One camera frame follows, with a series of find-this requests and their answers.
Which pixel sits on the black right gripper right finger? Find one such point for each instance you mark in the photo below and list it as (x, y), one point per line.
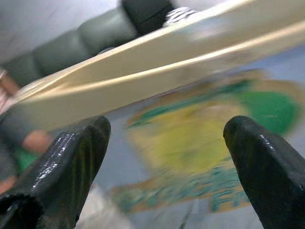
(269, 171)

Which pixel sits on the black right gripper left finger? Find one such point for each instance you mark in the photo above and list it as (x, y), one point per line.
(62, 176)

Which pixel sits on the white fridge door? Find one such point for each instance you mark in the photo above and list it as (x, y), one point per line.
(143, 78)

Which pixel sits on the green plastic stool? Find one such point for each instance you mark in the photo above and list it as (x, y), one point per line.
(25, 158)

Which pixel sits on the person in dark shorts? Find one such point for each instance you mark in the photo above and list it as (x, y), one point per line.
(14, 133)

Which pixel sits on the dark leather sofa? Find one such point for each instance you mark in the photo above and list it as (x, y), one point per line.
(71, 47)

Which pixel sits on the black white striped cloth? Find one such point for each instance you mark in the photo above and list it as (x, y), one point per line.
(178, 15)

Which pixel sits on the black office chair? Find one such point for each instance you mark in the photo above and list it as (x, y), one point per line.
(147, 14)

